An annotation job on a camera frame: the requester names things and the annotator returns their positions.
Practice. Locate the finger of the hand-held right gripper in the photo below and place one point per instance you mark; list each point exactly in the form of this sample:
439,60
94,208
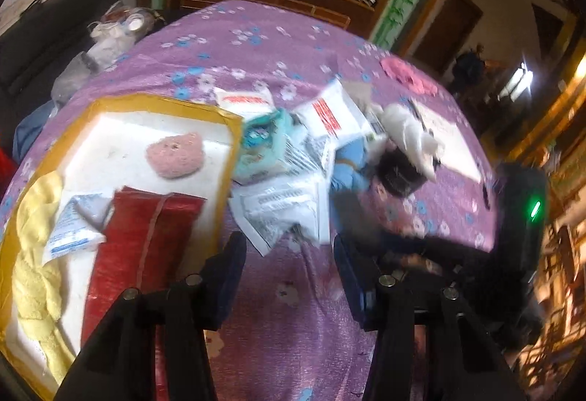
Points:
371,240

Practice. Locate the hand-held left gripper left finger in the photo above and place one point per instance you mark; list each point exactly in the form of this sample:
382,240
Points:
231,268

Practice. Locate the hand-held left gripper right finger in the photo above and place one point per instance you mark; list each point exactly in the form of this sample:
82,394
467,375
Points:
355,286

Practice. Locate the white plush cloth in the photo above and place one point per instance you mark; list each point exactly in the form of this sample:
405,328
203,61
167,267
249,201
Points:
412,130

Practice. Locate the large white packet red print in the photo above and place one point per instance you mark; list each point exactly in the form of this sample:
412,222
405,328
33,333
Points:
329,112

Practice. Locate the white foam box yellow rim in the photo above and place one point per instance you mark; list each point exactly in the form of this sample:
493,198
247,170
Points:
123,140

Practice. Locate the dark cloth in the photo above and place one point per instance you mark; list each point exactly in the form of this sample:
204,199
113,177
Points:
398,174

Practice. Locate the blue plush toy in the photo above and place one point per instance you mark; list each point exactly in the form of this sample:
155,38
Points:
350,167

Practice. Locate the white packet grey print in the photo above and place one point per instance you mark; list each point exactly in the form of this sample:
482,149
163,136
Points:
279,208

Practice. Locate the red woven pouch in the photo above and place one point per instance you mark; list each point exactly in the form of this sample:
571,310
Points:
142,236

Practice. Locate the white paper sheet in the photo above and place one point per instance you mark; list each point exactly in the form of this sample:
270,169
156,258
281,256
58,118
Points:
451,140

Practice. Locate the pink knitted sponge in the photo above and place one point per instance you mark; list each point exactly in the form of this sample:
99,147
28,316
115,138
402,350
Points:
174,153

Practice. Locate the teal printed packet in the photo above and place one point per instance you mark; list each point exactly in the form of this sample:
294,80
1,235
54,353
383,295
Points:
261,140

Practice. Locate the white blue wipe packet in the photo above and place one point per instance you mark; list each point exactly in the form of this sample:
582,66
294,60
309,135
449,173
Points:
73,227

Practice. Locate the small white packet red print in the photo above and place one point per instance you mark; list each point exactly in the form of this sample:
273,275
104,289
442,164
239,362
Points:
242,101

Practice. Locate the pink cloth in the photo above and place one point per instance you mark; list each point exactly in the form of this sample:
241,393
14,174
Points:
407,71

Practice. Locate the yellow towel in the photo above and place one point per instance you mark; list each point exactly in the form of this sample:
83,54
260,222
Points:
36,286

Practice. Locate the brown wooden door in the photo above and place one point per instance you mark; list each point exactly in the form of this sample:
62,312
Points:
451,30

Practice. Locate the blue cloth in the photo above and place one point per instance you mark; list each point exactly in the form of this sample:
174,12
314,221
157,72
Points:
34,126

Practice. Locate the clear plastic bag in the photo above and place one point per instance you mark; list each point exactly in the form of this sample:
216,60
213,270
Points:
110,41

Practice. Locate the silver tin can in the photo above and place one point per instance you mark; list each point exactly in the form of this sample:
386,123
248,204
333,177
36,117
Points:
136,21

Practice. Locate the black sofa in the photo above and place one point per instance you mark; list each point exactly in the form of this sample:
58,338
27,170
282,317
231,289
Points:
41,39

